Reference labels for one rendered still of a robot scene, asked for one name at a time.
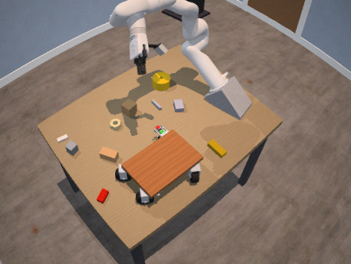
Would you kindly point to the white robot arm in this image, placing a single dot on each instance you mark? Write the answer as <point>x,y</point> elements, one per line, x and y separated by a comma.
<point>193,27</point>

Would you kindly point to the yellow rectangular block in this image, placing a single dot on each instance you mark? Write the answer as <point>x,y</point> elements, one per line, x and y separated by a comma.
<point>217,148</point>

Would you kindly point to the roll of masking tape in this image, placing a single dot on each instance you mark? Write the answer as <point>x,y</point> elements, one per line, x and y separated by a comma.
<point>115,121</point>

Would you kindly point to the red toy brick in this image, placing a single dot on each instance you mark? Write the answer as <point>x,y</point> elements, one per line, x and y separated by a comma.
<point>102,196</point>

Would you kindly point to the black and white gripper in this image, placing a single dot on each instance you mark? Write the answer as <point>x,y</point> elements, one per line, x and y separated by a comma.
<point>138,46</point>

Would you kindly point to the yellow short cylinder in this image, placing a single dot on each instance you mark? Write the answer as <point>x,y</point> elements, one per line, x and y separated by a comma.
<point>161,81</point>

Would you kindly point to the wooden dolly with black caster wheels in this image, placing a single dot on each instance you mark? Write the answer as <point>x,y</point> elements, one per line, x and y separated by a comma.
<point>160,164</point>

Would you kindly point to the light brown wooden block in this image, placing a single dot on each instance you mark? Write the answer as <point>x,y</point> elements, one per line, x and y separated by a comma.
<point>109,154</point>

